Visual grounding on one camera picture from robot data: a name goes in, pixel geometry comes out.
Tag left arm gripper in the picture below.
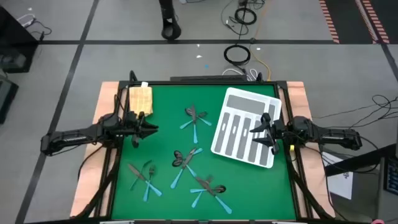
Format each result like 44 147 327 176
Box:
123 110 160 149

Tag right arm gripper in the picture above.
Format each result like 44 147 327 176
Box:
249 113 292 156

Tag white cutlery tray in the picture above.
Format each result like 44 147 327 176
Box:
210 86 282 169

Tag blue-handled fork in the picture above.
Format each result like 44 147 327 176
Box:
179 111 208 130
142 165 156 202
191 175 214 209
129 159 153 191

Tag blue-handled knife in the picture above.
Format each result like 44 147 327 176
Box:
190 105 198 144
195 176 233 215
128 164 163 197
170 148 197 190

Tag blue-handled spoon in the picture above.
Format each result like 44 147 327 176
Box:
174 150 198 178
190 185 227 194
184 107 213 127
172 147 204 167

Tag folded yellow cloth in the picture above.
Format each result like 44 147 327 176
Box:
128 81 154 118

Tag green table mat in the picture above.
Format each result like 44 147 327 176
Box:
111 84 297 221

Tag long black bar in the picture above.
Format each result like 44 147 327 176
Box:
170 75 248 82

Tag white paper sheet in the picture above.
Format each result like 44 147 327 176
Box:
323 151 354 200

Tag black desk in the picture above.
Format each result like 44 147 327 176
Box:
324 142 398 224

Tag black floor mat striped edge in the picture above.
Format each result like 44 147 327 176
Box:
319 0 390 44

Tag black equipment case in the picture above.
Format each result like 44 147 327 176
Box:
0 77 19 125

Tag black cabinet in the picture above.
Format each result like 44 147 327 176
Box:
0 6 40 74

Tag black aluminium table frame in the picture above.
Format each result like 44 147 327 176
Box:
93 70 315 224

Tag orange floor cable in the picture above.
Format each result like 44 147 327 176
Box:
248 0 272 82

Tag white floor cable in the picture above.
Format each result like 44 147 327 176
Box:
221 67 259 82

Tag black cable bundle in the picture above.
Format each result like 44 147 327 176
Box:
287 149 335 220
72 141 123 218

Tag coiled black cable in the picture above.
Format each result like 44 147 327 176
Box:
223 44 252 67
233 6 258 26

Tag loose black floor cables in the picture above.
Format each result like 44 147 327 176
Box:
310 95 398 125

